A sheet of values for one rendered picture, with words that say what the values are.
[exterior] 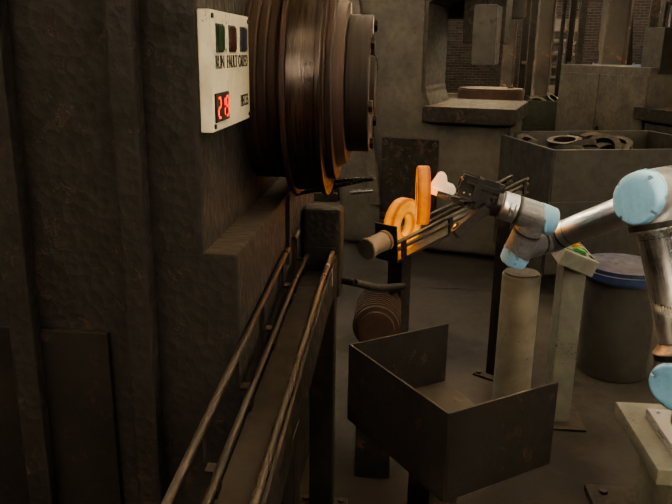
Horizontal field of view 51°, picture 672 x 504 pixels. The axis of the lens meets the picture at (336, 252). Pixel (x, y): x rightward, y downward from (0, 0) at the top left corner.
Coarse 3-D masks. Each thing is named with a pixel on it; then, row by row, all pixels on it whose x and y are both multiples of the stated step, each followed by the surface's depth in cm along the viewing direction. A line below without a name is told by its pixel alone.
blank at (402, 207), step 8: (400, 200) 200; (408, 200) 200; (392, 208) 198; (400, 208) 198; (408, 208) 201; (392, 216) 197; (400, 216) 199; (408, 216) 205; (392, 224) 197; (400, 224) 199; (408, 224) 206; (416, 224) 206; (400, 232) 200; (408, 232) 205; (408, 240) 204; (408, 248) 205
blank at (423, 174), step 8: (416, 168) 186; (424, 168) 180; (416, 176) 185; (424, 176) 178; (416, 184) 186; (424, 184) 177; (416, 192) 188; (424, 192) 177; (416, 200) 188; (424, 200) 177; (416, 208) 183; (424, 208) 178; (416, 216) 182; (424, 216) 179; (424, 224) 184
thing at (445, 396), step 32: (352, 352) 115; (384, 352) 120; (416, 352) 123; (352, 384) 117; (384, 384) 108; (416, 384) 125; (448, 384) 127; (352, 416) 118; (384, 416) 109; (416, 416) 101; (448, 416) 94; (480, 416) 97; (512, 416) 101; (544, 416) 104; (384, 448) 110; (416, 448) 102; (448, 448) 96; (480, 448) 99; (512, 448) 102; (544, 448) 106; (416, 480) 117; (448, 480) 97; (480, 480) 101
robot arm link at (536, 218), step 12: (528, 204) 180; (540, 204) 181; (516, 216) 180; (528, 216) 180; (540, 216) 179; (552, 216) 180; (516, 228) 184; (528, 228) 181; (540, 228) 181; (552, 228) 180
